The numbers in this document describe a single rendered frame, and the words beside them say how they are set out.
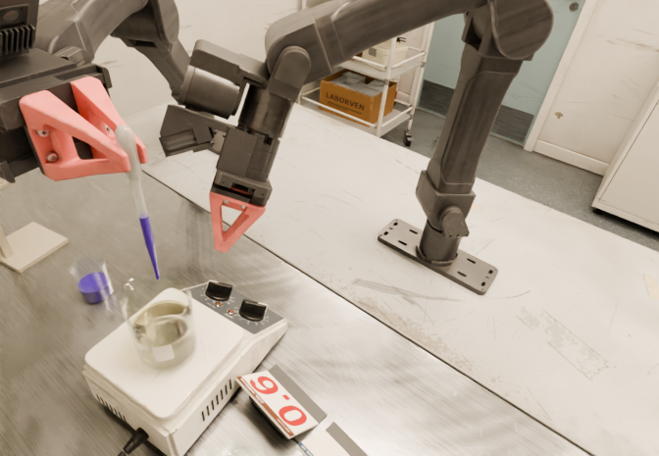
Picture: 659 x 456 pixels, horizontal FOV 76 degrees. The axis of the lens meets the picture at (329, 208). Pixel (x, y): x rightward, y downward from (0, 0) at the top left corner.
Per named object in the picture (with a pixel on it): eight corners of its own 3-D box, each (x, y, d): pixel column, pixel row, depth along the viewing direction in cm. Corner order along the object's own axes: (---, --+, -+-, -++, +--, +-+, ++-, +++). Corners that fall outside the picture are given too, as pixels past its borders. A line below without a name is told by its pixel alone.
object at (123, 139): (129, 176, 32) (116, 123, 29) (141, 182, 32) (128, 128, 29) (122, 179, 32) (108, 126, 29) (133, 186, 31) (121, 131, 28)
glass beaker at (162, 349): (213, 344, 46) (206, 291, 40) (167, 390, 41) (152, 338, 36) (168, 314, 48) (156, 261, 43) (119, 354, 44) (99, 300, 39)
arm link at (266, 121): (227, 130, 47) (246, 71, 46) (222, 126, 53) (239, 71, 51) (283, 150, 50) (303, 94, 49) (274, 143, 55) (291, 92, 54)
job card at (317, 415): (276, 365, 54) (277, 345, 51) (327, 416, 49) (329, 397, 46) (236, 397, 50) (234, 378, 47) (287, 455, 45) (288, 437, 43)
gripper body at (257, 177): (212, 187, 47) (232, 124, 46) (217, 172, 57) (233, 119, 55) (268, 205, 49) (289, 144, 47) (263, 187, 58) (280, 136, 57)
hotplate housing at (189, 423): (216, 290, 62) (212, 251, 57) (289, 332, 58) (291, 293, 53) (76, 418, 46) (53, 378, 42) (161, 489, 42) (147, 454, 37)
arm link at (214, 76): (172, 117, 45) (204, 7, 39) (180, 85, 52) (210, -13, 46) (274, 152, 50) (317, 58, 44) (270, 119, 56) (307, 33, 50)
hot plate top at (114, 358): (172, 288, 52) (171, 283, 51) (248, 335, 47) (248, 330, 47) (81, 362, 43) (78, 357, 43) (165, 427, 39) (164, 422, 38)
